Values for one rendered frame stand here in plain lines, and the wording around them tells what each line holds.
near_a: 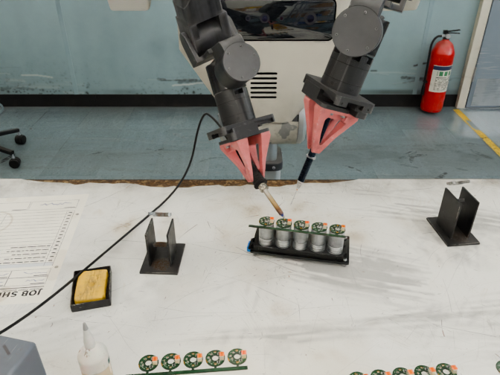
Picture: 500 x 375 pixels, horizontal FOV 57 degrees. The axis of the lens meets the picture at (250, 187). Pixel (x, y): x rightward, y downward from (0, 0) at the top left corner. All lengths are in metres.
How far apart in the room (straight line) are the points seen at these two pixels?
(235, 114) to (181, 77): 2.63
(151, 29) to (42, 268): 2.65
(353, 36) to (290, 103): 0.52
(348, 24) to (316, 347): 0.41
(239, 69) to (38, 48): 2.97
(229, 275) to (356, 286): 0.19
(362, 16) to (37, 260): 0.61
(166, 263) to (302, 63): 0.54
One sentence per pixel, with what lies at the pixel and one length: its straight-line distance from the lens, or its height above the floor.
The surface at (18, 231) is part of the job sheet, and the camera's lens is 0.91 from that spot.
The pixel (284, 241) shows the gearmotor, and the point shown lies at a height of 0.78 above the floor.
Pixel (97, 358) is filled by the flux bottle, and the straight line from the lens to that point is 0.58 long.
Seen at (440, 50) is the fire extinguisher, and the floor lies 0.44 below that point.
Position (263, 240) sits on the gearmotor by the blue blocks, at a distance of 0.75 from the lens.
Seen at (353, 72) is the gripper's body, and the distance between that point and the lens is 0.65.
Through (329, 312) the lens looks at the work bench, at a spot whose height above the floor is 0.75.
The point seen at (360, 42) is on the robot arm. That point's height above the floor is 1.11.
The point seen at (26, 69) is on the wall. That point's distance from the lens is 3.68.
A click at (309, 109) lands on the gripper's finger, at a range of 0.68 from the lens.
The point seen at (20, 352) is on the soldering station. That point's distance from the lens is 0.56.
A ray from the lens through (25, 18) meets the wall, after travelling 3.57.
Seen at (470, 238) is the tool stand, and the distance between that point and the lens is 0.88.
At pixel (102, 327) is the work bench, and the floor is 0.75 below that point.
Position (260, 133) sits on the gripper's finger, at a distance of 0.76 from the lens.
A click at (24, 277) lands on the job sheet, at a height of 0.75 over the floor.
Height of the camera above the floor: 1.24
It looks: 31 degrees down
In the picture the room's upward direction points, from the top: straight up
